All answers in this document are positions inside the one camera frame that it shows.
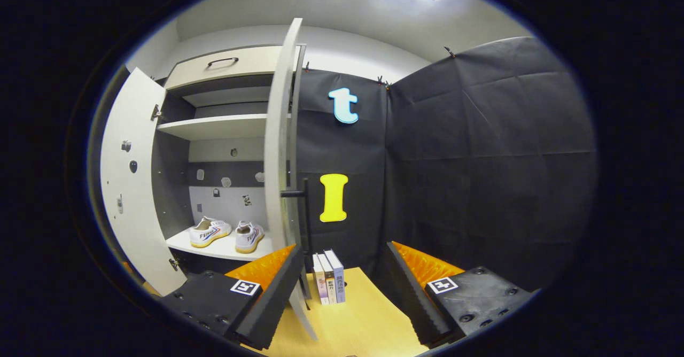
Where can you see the lavender book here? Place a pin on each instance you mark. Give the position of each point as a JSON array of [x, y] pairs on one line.
[[340, 279]]

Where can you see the white shoe cabinet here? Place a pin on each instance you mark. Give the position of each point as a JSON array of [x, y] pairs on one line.
[[214, 127]]

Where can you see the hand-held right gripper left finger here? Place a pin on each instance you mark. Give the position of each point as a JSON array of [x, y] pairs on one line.
[[275, 298]]

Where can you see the white book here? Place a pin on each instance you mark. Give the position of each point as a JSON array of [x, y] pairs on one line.
[[319, 285]]

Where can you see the grey spine book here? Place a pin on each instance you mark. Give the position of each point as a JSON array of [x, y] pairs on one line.
[[329, 287]]

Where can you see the white cabinet door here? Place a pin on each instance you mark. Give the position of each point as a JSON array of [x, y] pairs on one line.
[[139, 229], [275, 159]]

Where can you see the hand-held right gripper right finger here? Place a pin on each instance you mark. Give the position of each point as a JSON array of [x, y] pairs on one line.
[[414, 298]]

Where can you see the white canvas shoe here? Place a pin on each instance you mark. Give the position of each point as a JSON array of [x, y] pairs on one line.
[[248, 237], [206, 234]]

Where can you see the black backdrop cloth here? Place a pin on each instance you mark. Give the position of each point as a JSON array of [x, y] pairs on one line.
[[481, 159]]

